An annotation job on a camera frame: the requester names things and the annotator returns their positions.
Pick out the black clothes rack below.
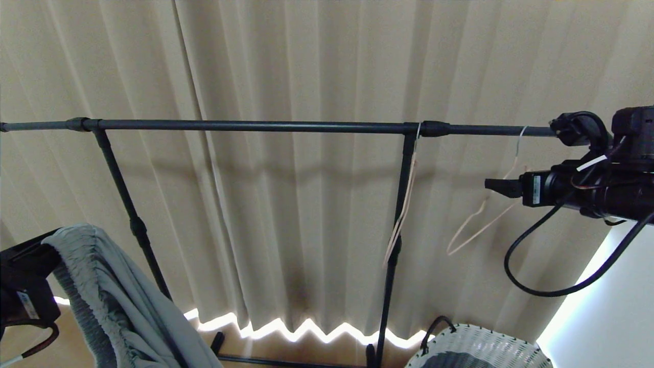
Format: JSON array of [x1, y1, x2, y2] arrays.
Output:
[[0, 118, 563, 368]]

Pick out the white laundry basket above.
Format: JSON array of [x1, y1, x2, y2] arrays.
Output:
[[405, 316, 555, 368]]

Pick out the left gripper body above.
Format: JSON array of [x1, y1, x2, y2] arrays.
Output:
[[0, 273, 62, 331]]

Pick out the pink clothes hanger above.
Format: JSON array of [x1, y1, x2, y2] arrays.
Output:
[[446, 125, 529, 256], [383, 123, 422, 269]]

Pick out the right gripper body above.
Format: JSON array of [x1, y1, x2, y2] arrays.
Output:
[[520, 162, 607, 210]]

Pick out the black cable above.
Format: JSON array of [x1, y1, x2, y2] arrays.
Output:
[[0, 321, 59, 366], [503, 197, 654, 298]]

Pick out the pale grey shorts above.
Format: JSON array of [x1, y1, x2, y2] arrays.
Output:
[[42, 223, 223, 368]]

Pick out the beige curtain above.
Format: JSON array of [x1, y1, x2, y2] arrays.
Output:
[[0, 0, 654, 344]]

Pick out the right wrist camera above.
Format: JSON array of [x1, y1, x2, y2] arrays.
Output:
[[549, 111, 612, 150]]

